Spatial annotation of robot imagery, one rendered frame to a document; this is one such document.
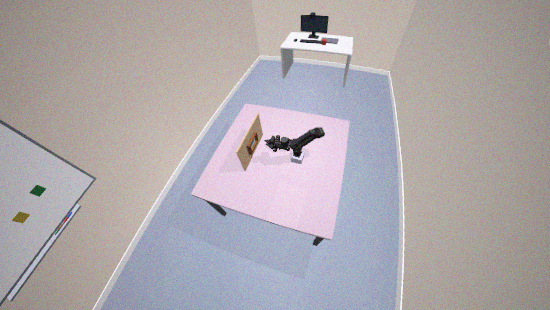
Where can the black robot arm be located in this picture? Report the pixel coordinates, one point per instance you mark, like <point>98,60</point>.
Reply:
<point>298,143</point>

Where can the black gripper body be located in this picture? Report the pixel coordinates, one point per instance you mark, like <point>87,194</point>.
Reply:
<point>276,145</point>

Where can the brown wooden picture frame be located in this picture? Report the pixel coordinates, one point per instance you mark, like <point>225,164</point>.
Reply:
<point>252,143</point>

